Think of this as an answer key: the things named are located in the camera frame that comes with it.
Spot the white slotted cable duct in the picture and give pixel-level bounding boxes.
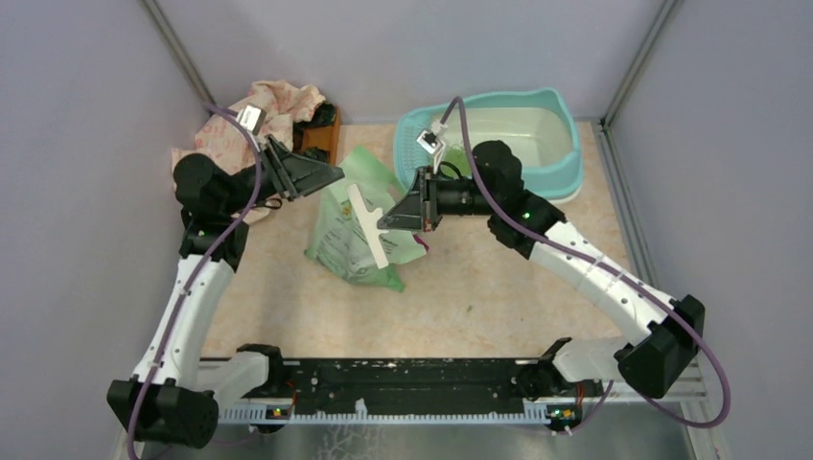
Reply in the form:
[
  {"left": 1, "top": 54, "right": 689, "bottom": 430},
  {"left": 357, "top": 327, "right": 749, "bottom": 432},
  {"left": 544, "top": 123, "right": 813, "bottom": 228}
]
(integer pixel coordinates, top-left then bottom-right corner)
[{"left": 219, "top": 401, "right": 551, "bottom": 426}]

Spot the green litter bag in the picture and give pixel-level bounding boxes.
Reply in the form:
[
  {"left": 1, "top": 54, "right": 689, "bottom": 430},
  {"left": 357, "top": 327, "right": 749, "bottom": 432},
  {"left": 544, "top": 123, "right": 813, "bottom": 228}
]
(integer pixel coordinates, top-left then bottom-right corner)
[{"left": 305, "top": 146, "right": 427, "bottom": 292}]

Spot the purple plastic scoop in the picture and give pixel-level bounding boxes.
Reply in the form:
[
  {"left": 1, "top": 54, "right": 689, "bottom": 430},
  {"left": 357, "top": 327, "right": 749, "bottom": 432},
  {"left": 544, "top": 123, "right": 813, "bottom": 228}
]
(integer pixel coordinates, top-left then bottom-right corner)
[{"left": 412, "top": 235, "right": 430, "bottom": 253}]

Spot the pink patterned cloth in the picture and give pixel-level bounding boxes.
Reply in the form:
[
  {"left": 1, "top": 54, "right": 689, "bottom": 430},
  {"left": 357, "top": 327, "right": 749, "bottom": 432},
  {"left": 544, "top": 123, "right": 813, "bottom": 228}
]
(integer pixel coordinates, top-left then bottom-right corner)
[{"left": 172, "top": 80, "right": 328, "bottom": 225}]

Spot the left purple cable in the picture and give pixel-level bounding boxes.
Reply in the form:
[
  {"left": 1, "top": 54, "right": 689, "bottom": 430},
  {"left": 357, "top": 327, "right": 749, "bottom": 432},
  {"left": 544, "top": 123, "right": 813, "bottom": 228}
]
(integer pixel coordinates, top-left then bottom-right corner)
[{"left": 126, "top": 104, "right": 265, "bottom": 460}]

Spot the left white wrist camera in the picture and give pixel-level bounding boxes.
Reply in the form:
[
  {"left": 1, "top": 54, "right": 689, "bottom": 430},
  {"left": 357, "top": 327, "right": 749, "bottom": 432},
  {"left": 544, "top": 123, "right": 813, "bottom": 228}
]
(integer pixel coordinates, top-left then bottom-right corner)
[{"left": 236, "top": 103, "right": 267, "bottom": 136}]

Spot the wooden tray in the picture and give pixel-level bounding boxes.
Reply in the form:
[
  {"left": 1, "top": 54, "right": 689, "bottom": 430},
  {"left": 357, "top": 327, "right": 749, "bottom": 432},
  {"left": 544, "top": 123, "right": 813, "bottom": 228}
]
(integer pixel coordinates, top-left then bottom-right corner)
[{"left": 293, "top": 108, "right": 341, "bottom": 165}]

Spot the dark plant far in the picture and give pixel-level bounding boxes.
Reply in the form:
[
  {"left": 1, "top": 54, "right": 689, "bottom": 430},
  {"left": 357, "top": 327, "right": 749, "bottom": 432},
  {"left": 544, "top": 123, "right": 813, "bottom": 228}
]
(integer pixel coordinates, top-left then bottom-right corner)
[{"left": 308, "top": 103, "right": 338, "bottom": 128}]

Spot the purple cable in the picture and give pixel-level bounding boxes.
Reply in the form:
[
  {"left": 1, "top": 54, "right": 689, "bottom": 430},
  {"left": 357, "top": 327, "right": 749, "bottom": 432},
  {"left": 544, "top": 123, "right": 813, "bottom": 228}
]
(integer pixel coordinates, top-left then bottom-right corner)
[
  {"left": 440, "top": 96, "right": 732, "bottom": 436},
  {"left": 126, "top": 104, "right": 265, "bottom": 460}
]

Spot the white bag clip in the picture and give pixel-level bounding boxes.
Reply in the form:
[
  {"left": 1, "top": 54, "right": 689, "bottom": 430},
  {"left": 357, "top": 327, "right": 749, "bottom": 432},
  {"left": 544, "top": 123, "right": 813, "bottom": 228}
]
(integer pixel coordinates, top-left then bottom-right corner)
[{"left": 346, "top": 183, "right": 389, "bottom": 269}]

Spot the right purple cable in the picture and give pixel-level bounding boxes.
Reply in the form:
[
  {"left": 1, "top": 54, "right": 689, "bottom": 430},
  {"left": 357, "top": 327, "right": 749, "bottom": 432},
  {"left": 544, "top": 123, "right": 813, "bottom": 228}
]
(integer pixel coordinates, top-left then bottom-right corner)
[{"left": 440, "top": 96, "right": 732, "bottom": 436}]

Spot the teal litter box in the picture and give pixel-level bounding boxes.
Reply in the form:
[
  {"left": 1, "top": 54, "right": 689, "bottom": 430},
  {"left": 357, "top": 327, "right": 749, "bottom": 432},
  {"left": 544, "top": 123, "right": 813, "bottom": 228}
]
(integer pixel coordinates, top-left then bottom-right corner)
[{"left": 392, "top": 87, "right": 584, "bottom": 203}]

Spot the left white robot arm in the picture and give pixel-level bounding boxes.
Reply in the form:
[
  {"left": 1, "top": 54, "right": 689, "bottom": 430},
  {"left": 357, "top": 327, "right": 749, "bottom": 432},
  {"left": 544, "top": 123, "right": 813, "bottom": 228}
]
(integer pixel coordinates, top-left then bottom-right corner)
[{"left": 106, "top": 138, "right": 344, "bottom": 455}]

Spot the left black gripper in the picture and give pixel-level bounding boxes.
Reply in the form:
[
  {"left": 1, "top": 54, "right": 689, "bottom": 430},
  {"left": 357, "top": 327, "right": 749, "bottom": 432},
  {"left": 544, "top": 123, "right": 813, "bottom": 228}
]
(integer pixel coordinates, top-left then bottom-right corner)
[{"left": 221, "top": 132, "right": 345, "bottom": 216}]

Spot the green litter pile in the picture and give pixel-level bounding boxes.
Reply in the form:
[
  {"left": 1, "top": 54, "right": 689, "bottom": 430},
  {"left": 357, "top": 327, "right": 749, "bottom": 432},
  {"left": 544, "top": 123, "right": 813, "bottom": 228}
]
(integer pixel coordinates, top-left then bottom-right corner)
[{"left": 444, "top": 145, "right": 472, "bottom": 177}]

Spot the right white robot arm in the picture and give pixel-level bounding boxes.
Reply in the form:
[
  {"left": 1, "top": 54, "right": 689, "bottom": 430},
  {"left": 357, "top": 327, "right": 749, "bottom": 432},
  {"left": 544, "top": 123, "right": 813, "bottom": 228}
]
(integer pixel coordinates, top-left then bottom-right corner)
[{"left": 377, "top": 140, "right": 705, "bottom": 399}]

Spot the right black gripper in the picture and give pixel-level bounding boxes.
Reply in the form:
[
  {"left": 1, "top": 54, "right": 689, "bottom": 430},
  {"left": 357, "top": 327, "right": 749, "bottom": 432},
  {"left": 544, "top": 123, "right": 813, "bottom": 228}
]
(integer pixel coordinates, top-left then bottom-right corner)
[{"left": 379, "top": 165, "right": 498, "bottom": 233}]

